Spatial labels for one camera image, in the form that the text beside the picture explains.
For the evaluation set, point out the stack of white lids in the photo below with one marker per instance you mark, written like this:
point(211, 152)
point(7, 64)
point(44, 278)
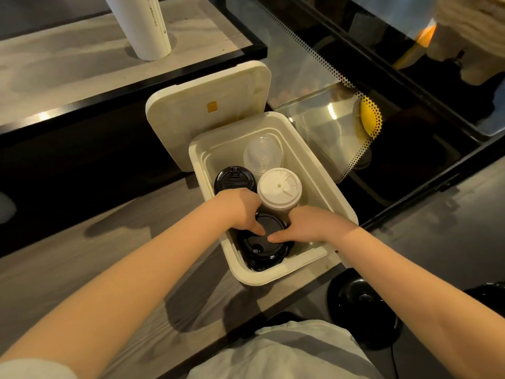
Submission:
point(278, 191)

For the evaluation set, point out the nested black tethered lid stack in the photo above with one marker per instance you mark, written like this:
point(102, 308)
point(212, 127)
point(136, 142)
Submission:
point(262, 248)

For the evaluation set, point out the person's left hand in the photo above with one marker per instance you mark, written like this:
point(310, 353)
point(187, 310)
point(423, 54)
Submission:
point(240, 211)

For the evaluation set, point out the stack of clear dome lids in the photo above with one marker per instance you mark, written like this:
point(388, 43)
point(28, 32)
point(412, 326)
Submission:
point(262, 153)

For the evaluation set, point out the person's right forearm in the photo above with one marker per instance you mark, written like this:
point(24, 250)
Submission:
point(426, 303)

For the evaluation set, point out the tall white paper cup stack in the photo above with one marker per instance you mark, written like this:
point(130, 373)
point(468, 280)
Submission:
point(142, 27)

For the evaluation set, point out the stack of black lids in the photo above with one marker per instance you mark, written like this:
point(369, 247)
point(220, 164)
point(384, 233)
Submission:
point(234, 179)

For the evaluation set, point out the yellow banana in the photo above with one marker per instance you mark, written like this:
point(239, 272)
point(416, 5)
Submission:
point(369, 116)

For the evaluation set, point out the white bin lid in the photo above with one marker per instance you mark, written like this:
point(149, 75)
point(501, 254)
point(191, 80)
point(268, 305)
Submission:
point(189, 114)

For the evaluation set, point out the person's white shirt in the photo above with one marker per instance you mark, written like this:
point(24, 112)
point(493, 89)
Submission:
point(284, 351)

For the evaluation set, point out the orange fruit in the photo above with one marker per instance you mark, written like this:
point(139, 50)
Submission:
point(426, 35)

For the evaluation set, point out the person's left forearm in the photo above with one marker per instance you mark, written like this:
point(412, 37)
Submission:
point(118, 296)

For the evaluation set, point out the person's right hand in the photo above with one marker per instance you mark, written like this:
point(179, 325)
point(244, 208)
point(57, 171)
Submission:
point(311, 226)

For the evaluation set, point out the black glass display case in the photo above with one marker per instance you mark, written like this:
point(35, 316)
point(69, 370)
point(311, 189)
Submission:
point(394, 165)

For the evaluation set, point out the white plastic storage bin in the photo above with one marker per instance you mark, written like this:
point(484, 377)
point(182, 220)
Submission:
point(311, 185)

